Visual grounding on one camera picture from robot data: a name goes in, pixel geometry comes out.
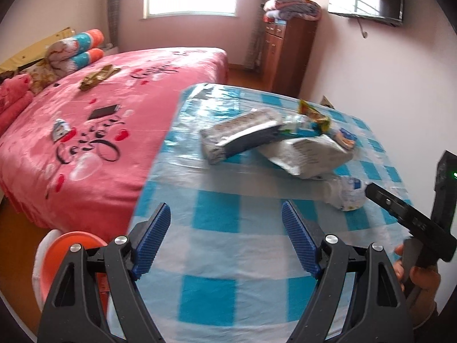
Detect silver dotted snack bag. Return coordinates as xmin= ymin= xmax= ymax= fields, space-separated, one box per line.
xmin=199 ymin=109 xmax=284 ymax=165

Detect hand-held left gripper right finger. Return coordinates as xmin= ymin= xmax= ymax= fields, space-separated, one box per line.
xmin=281 ymin=200 xmax=415 ymax=343

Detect dark blue snack bag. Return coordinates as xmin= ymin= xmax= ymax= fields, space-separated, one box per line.
xmin=223 ymin=121 xmax=281 ymax=158

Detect rolled quilt with orange end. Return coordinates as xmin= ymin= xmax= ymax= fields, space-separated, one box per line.
xmin=48 ymin=29 xmax=106 ymax=55
xmin=50 ymin=48 xmax=106 ymax=76

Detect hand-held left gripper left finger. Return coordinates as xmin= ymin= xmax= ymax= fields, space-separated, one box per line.
xmin=37 ymin=202 xmax=172 ymax=343

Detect pink fluffy pillow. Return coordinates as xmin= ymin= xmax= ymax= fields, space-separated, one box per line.
xmin=0 ymin=91 xmax=35 ymax=137
xmin=0 ymin=73 xmax=33 ymax=113

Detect person's right hand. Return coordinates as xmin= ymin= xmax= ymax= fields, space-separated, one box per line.
xmin=394 ymin=244 xmax=440 ymax=317

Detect yellow green snack bag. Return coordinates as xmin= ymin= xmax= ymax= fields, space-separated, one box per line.
xmin=298 ymin=99 xmax=331 ymax=133

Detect blue checked tablecloth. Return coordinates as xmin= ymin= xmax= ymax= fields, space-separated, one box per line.
xmin=107 ymin=83 xmax=420 ymax=343

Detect olive green cloth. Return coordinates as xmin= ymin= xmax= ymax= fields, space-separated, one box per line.
xmin=79 ymin=64 xmax=121 ymax=91

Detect crushed clear plastic bottle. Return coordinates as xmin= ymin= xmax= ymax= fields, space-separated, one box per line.
xmin=323 ymin=176 xmax=368 ymax=212

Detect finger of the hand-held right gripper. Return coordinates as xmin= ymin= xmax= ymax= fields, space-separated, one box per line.
xmin=365 ymin=182 xmax=434 ymax=249

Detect pink bed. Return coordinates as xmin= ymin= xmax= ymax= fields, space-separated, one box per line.
xmin=0 ymin=46 xmax=229 ymax=231

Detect blue orange tissue packet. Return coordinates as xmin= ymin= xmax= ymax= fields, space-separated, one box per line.
xmin=334 ymin=127 xmax=358 ymax=149

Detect brown wooden cabinet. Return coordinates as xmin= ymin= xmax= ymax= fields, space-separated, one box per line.
xmin=262 ymin=16 xmax=318 ymax=97

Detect black smartphone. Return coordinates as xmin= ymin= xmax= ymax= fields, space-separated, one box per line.
xmin=87 ymin=104 xmax=122 ymax=121

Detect white printed snack bag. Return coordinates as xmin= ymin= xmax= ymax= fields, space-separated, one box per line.
xmin=258 ymin=134 xmax=356 ymax=179

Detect yellow bed headboard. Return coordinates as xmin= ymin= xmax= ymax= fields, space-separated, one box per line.
xmin=0 ymin=27 xmax=75 ymax=75

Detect folded floral blankets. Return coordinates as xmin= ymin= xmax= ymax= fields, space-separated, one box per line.
xmin=262 ymin=0 xmax=322 ymax=22

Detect small white sachet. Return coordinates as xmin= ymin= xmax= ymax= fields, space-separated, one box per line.
xmin=53 ymin=118 xmax=71 ymax=142

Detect brown floral pillow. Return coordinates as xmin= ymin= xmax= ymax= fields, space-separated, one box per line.
xmin=29 ymin=59 xmax=60 ymax=94

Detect person's right forearm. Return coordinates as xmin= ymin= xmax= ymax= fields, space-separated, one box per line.
xmin=412 ymin=300 xmax=440 ymax=329

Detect light blue white snack packet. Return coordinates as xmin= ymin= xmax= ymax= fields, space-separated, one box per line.
xmin=280 ymin=114 xmax=316 ymax=138

